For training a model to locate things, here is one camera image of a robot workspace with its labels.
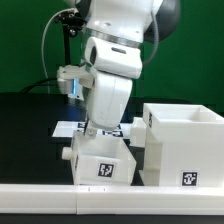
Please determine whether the white front fence rail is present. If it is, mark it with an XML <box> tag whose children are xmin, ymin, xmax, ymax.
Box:
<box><xmin>0</xmin><ymin>184</ymin><xmax>224</xmax><ymax>215</ymax></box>

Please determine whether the white drawer housing box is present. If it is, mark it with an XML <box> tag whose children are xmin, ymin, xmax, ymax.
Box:
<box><xmin>140</xmin><ymin>103</ymin><xmax>224</xmax><ymax>187</ymax></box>

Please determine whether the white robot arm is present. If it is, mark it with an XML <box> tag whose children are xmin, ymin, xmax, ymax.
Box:
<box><xmin>58</xmin><ymin>0</ymin><xmax>180</xmax><ymax>137</ymax></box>

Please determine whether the white paper with markers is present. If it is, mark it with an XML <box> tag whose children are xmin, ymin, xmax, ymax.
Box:
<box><xmin>52</xmin><ymin>121</ymin><xmax>131</xmax><ymax>139</ymax></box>

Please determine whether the white drawer without knob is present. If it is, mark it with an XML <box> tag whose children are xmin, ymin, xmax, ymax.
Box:
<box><xmin>130</xmin><ymin>117</ymin><xmax>146</xmax><ymax>148</ymax></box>

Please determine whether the black camera on stand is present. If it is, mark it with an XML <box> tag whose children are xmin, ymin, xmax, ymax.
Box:
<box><xmin>54</xmin><ymin>9</ymin><xmax>86</xmax><ymax>65</ymax></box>

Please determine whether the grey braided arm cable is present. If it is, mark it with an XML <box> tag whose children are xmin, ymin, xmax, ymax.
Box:
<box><xmin>141</xmin><ymin>11</ymin><xmax>160</xmax><ymax>66</ymax></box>

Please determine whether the black cable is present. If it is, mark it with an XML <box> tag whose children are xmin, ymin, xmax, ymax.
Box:
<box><xmin>19</xmin><ymin>77</ymin><xmax>59</xmax><ymax>94</ymax></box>

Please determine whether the white cable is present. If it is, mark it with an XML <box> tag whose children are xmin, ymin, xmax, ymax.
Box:
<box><xmin>40</xmin><ymin>8</ymin><xmax>73</xmax><ymax>80</ymax></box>

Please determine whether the white drawer with knob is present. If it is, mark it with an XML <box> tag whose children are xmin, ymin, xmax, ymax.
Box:
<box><xmin>62</xmin><ymin>131</ymin><xmax>136</xmax><ymax>186</ymax></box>

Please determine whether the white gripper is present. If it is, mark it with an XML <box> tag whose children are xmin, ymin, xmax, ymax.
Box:
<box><xmin>84</xmin><ymin>70</ymin><xmax>132</xmax><ymax>137</ymax></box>

